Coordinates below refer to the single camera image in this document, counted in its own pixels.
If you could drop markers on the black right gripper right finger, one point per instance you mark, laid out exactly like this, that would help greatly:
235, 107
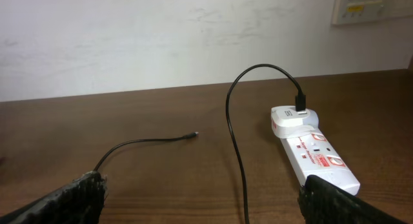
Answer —
321, 202

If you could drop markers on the white wall thermostat panel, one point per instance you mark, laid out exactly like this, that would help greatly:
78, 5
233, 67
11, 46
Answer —
362, 11

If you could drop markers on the white power strip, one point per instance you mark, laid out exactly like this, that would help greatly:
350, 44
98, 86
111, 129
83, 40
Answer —
312, 154

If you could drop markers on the white USB charger adapter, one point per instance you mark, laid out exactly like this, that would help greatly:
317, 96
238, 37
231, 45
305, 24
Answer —
289, 123

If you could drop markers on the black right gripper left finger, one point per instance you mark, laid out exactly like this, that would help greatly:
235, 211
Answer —
78, 202

